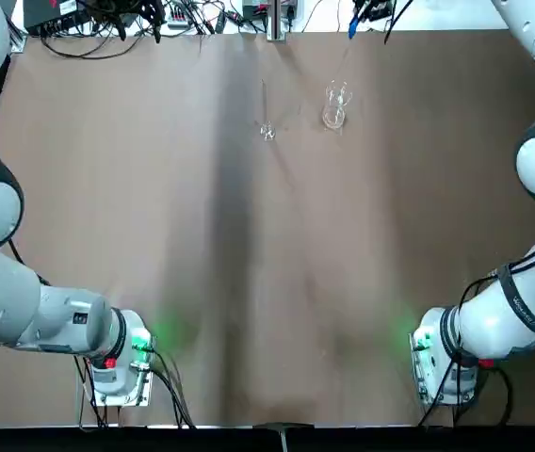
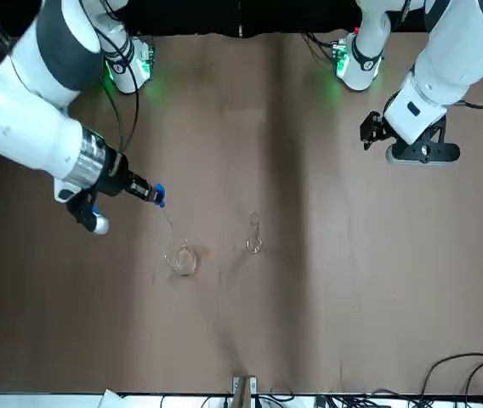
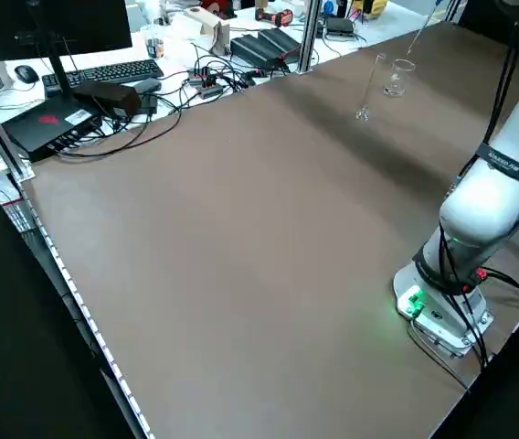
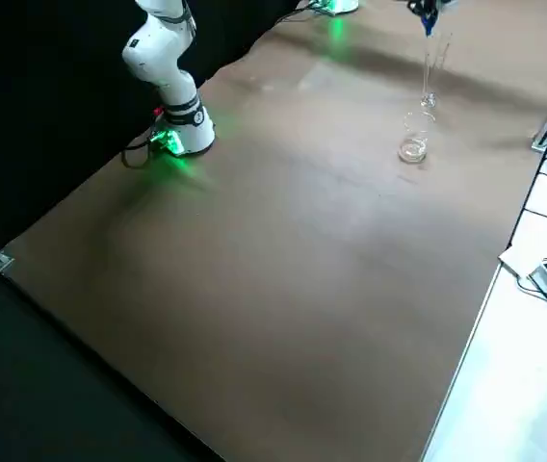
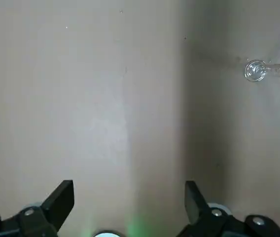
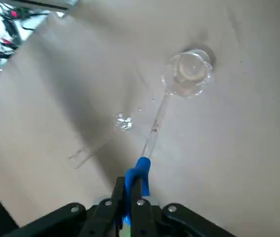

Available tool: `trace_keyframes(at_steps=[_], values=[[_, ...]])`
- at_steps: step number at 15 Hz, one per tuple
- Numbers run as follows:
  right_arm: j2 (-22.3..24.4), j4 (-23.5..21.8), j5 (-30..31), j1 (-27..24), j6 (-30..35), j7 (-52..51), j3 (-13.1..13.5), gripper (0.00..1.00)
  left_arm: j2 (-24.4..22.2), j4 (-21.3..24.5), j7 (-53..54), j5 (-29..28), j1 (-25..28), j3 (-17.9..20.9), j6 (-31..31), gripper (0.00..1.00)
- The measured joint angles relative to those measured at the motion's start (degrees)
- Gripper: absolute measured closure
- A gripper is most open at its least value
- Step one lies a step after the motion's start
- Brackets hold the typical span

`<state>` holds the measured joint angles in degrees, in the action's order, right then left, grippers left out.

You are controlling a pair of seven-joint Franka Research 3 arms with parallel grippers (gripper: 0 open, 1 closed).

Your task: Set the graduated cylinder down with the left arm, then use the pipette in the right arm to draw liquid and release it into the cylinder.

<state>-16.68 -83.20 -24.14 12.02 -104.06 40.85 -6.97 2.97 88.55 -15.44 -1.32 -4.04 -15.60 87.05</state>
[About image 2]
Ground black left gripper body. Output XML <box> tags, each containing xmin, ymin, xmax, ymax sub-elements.
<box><xmin>375</xmin><ymin>116</ymin><xmax>412</xmax><ymax>148</ymax></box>

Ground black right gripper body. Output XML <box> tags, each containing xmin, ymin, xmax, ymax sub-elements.
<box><xmin>95</xmin><ymin>145</ymin><xmax>139</xmax><ymax>198</ymax></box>

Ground glass pipette blue bulb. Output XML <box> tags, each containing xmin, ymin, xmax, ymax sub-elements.
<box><xmin>151</xmin><ymin>182</ymin><xmax>179</xmax><ymax>241</ymax></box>

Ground clear glass beaker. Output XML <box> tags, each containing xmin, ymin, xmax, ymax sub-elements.
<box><xmin>162</xmin><ymin>236</ymin><xmax>201</xmax><ymax>278</ymax></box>

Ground white paper sheet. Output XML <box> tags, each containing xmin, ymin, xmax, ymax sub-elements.
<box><xmin>95</xmin><ymin>387</ymin><xmax>126</xmax><ymax>408</ymax></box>

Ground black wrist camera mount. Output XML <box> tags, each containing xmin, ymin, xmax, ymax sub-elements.
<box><xmin>63</xmin><ymin>188</ymin><xmax>111</xmax><ymax>235</ymax></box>
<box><xmin>384</xmin><ymin>114</ymin><xmax>461</xmax><ymax>167</ymax></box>

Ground aluminium frame post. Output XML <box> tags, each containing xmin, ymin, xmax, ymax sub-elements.
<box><xmin>230</xmin><ymin>375</ymin><xmax>259</xmax><ymax>408</ymax></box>

